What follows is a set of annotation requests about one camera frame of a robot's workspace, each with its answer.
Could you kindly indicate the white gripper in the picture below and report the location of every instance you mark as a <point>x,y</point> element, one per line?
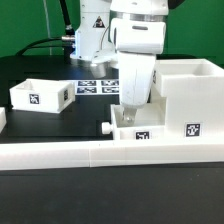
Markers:
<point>137,44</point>

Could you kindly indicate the white front drawer box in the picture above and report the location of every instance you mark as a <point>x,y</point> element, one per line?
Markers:
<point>149,123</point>

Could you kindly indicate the white drawer box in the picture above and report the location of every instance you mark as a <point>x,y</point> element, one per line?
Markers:
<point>40,95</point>
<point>149,123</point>

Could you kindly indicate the white drawer cabinet housing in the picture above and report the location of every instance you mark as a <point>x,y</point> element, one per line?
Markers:
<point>189,99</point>

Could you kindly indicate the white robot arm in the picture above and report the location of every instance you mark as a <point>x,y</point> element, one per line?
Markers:
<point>93,46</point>

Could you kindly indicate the white rear drawer box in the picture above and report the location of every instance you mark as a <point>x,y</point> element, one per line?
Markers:
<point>40,95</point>

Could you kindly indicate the fiducial marker sheet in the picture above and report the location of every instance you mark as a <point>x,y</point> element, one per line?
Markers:
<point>96,87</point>

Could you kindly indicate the white front fence rail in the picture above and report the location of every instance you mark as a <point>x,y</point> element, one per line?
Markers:
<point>28,156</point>

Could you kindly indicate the white fence rail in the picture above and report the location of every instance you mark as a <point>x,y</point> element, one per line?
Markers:
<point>2,118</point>
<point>28,156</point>

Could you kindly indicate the white left fence rail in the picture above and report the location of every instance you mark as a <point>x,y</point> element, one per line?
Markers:
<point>2,118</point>

